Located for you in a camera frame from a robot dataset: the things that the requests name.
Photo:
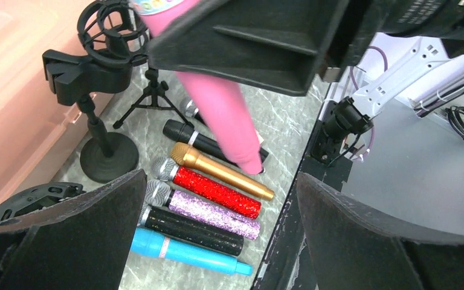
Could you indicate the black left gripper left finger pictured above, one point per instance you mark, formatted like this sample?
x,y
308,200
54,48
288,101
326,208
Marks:
x,y
79,243

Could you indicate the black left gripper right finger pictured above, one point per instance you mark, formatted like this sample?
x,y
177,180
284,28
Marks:
x,y
354,246

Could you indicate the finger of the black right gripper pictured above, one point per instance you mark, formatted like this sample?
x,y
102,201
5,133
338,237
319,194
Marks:
x,y
279,46

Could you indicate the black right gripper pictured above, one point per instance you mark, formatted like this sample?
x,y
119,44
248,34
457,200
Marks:
x,y
362,20

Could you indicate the blue plastic microphone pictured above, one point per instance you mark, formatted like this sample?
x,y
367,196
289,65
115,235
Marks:
x,y
152,244

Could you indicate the black shock mount round-base stand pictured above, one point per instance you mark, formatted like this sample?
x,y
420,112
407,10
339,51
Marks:
x,y
38,197

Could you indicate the pink microphone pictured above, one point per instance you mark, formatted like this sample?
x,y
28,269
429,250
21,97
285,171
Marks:
x,y
220,102

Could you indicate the black glitter microphone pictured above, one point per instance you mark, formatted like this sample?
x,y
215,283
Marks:
x,y
189,230

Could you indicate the black clip round-base stand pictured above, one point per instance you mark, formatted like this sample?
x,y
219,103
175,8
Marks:
x,y
107,155

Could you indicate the purple glitter microphone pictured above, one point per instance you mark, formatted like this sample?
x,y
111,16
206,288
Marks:
x,y
160,194

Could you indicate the red glitter microphone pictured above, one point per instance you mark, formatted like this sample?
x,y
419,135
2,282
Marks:
x,y
165,169

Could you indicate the black silver-head microphone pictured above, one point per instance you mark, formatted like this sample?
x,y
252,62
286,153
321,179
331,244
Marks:
x,y
189,109

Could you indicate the gold microphone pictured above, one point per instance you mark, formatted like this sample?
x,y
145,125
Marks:
x,y
186,155

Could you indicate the slim black microphone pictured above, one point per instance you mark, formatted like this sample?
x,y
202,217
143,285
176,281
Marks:
x,y
183,133

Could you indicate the black tripod shock mount stand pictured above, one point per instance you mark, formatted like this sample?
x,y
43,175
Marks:
x,y
114,36

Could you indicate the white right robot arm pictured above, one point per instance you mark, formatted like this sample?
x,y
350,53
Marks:
x,y
427,54

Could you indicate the pink plastic storage box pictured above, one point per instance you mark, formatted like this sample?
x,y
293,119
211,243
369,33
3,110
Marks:
x,y
37,134

